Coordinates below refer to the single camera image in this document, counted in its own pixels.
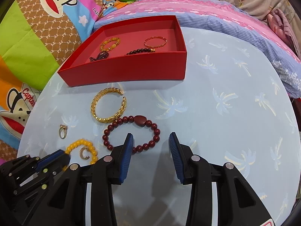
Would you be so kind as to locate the light blue palm tablecloth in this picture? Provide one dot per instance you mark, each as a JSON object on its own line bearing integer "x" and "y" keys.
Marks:
{"x": 231, "y": 107}

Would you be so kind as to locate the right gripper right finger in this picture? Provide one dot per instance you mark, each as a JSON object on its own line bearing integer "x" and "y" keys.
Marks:
{"x": 238, "y": 203}

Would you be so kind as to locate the thin gold bangle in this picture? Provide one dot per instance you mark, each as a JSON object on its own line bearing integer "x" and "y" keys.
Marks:
{"x": 155, "y": 42}

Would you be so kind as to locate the wide gold cuff bangle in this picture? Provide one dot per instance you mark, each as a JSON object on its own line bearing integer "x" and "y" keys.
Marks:
{"x": 108, "y": 105}

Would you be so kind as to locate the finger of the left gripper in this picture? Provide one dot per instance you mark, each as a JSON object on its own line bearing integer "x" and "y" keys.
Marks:
{"x": 58, "y": 156}

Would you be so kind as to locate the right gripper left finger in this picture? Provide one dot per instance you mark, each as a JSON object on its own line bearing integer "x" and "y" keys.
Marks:
{"x": 65, "y": 201}

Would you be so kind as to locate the cartoon monkey quilt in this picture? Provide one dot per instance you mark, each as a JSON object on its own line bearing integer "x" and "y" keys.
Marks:
{"x": 37, "y": 36}

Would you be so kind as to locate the gold hoop earring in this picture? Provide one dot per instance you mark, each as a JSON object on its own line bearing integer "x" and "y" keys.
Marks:
{"x": 84, "y": 153}

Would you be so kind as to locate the pink and blue pillow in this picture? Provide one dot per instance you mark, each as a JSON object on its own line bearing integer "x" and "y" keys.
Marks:
{"x": 220, "y": 16}

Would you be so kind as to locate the red cardboard tray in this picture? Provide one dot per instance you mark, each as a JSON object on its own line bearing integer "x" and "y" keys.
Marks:
{"x": 116, "y": 53}

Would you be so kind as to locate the pink folded cloth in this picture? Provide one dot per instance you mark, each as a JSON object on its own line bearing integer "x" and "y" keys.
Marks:
{"x": 280, "y": 25}

